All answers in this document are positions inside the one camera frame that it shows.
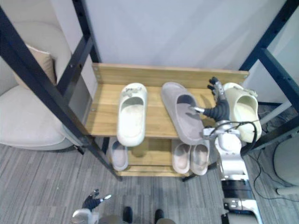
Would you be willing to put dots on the black metal rack frame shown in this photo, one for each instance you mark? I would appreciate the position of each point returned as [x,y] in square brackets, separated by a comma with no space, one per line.
[35,77]

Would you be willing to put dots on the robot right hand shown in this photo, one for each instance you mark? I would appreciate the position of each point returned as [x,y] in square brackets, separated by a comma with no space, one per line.
[219,112]

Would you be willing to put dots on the beige cushion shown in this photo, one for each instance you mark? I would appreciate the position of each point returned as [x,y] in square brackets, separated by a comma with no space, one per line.
[44,63]

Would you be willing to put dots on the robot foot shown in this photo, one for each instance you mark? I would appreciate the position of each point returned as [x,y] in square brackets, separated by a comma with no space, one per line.
[159,214]
[127,213]

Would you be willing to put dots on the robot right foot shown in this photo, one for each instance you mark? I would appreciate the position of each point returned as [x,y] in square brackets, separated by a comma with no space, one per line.
[159,214]

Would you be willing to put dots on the robot body and legs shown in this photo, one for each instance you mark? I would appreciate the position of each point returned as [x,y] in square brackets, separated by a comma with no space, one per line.
[109,220]

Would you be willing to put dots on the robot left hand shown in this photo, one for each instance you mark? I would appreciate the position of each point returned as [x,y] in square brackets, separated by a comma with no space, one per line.
[91,202]

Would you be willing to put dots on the grey foam slipper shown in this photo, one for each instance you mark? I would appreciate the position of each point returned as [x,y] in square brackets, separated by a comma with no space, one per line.
[187,127]
[119,158]

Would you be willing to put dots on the wooden shelf board with rail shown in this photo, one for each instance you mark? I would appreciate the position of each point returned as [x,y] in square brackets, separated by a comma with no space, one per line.
[154,105]

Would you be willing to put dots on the cream upholstered armchair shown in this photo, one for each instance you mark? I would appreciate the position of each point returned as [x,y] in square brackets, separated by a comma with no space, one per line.
[28,116]

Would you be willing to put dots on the beige foam slipper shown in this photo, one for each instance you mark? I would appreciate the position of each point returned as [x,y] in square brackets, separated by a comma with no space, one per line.
[181,161]
[199,161]

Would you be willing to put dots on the plain wooden shelf board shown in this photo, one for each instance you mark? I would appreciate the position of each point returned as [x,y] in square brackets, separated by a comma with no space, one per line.
[154,151]

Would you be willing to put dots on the cream slipper with charms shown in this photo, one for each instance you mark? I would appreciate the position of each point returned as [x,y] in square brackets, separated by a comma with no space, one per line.
[245,106]
[130,126]

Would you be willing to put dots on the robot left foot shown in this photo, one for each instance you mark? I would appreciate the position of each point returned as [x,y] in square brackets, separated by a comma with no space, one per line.
[127,213]

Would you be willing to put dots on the white round stand base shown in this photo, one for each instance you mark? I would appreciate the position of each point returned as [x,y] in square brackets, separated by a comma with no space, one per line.
[287,161]

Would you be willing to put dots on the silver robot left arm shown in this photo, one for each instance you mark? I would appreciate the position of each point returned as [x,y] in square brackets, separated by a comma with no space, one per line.
[80,215]

